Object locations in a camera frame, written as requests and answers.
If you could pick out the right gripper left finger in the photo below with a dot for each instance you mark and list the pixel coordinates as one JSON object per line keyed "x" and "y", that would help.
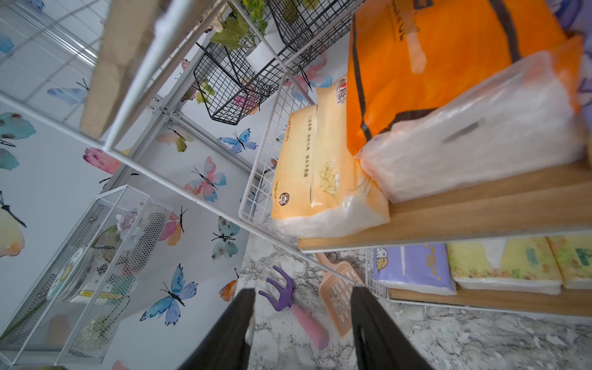
{"x": 226, "y": 346}

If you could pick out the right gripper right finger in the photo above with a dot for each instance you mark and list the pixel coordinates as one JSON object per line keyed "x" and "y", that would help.
{"x": 379, "y": 342}

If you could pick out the yellow tissue pack shelf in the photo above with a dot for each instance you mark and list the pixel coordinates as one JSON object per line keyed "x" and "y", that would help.
{"x": 320, "y": 189}

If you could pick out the orange tissue pack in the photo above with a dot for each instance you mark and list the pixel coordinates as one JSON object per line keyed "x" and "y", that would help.
{"x": 448, "y": 94}

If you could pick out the purple tissue pack bottom shelf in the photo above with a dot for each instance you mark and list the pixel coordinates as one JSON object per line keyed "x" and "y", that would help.
{"x": 420, "y": 268}

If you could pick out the purple tissue pack shelf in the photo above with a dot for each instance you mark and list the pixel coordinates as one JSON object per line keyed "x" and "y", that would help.
{"x": 574, "y": 16}
{"x": 420, "y": 268}

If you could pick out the green tissue pack bottom middle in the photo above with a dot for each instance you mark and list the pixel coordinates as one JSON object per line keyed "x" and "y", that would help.
{"x": 524, "y": 264}

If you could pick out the green tissue pack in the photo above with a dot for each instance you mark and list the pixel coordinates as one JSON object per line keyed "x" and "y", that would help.
{"x": 573, "y": 256}
{"x": 524, "y": 264}

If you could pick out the green tissue pack bottom right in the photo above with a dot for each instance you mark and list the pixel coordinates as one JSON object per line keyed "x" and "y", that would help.
{"x": 573, "y": 256}

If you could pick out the purple tissue pack middle shelf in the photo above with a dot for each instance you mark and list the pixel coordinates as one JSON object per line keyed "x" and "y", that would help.
{"x": 574, "y": 16}

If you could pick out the purple pink garden fork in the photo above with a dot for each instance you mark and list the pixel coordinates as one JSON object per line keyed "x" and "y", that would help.
{"x": 316, "y": 332}

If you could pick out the white pot with flowers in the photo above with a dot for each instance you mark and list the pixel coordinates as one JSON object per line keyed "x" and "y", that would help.
{"x": 248, "y": 34}

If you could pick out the white mesh wall basket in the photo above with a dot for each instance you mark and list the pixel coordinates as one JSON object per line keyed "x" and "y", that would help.
{"x": 73, "y": 312}

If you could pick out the black wire wall basket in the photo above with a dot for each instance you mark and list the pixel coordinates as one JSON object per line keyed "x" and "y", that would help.
{"x": 230, "y": 91}

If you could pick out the white wire shelf rack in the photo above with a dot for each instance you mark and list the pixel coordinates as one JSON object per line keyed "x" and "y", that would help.
{"x": 147, "y": 39}

